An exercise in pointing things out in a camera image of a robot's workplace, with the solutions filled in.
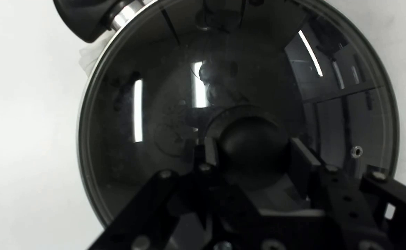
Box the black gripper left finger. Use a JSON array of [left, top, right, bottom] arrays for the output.
[[89, 136, 260, 250]]

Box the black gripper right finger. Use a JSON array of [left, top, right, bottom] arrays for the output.
[[287, 136, 406, 250]]

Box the glass lid with black knob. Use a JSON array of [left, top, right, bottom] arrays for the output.
[[76, 0, 401, 229]]

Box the black pot with handles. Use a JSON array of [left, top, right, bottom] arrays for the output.
[[51, 0, 144, 44]]

